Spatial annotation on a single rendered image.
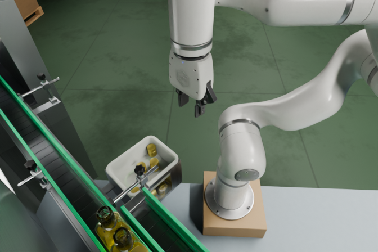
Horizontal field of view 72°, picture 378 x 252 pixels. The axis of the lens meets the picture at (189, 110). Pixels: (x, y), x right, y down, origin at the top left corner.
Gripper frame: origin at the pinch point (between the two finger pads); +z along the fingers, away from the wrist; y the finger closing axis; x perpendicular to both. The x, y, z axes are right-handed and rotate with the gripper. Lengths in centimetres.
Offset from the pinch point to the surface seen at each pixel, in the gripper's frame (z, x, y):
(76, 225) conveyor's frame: 31.1, -35.1, -11.8
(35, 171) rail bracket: 21, -36, -29
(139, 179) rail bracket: 22.2, -16.1, -5.5
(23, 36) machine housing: 10, -10, -90
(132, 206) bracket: 30.5, -20.8, -4.6
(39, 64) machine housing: 25, -10, -90
